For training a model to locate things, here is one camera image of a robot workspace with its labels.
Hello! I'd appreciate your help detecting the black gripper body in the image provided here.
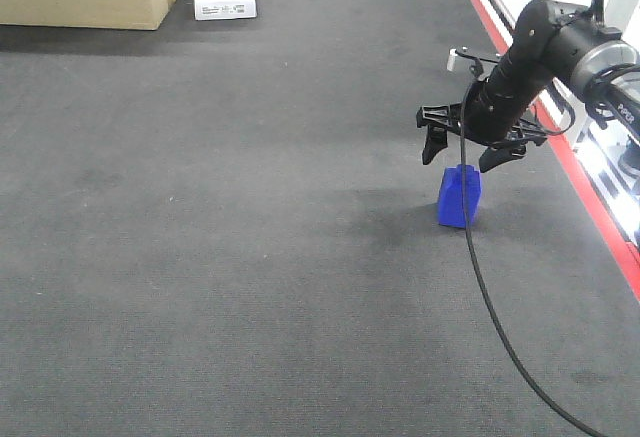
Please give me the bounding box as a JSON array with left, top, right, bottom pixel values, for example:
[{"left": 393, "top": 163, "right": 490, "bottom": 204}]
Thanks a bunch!
[{"left": 415, "top": 81, "right": 547, "bottom": 148}]

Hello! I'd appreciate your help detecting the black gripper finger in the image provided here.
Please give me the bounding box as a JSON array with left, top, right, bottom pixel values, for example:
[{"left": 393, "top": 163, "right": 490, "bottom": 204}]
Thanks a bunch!
[
  {"left": 422, "top": 126, "right": 448, "bottom": 165},
  {"left": 478, "top": 145, "right": 526, "bottom": 173}
]

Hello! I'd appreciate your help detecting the blue plastic block part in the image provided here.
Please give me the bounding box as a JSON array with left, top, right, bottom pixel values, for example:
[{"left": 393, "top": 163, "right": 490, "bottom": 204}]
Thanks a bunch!
[{"left": 438, "top": 165, "right": 482, "bottom": 228}]

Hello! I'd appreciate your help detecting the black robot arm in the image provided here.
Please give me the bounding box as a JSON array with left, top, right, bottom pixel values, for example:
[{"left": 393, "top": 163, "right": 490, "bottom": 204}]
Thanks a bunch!
[{"left": 416, "top": 0, "right": 639, "bottom": 172}]

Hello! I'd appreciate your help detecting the red conveyor edge rail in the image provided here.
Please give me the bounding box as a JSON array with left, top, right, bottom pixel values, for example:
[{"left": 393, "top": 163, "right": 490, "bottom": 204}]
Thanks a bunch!
[{"left": 470, "top": 0, "right": 639, "bottom": 300}]

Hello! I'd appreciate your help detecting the black cable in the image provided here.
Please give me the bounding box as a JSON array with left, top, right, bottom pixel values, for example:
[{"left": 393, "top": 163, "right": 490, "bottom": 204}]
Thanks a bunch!
[{"left": 459, "top": 87, "right": 609, "bottom": 437}]

